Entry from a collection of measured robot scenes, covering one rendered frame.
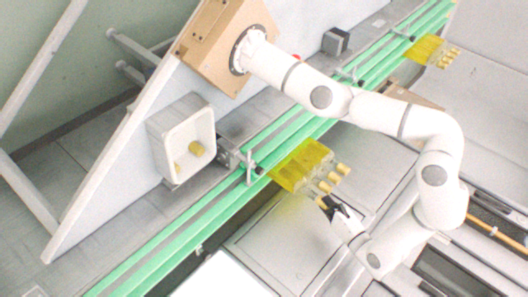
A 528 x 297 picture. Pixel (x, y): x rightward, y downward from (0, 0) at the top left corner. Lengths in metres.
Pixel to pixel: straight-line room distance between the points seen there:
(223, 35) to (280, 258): 0.74
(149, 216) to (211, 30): 0.57
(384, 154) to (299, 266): 0.68
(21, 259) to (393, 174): 1.42
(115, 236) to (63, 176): 0.55
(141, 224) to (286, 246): 0.49
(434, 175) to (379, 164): 0.83
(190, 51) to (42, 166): 0.96
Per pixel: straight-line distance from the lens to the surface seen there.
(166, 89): 1.05
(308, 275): 1.28
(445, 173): 0.85
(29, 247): 1.52
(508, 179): 6.54
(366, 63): 1.67
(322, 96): 0.91
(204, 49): 0.95
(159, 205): 1.20
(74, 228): 1.15
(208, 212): 1.18
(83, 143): 1.75
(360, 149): 1.69
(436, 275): 1.47
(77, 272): 1.15
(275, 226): 1.35
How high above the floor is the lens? 1.44
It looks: 24 degrees down
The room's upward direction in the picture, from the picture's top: 124 degrees clockwise
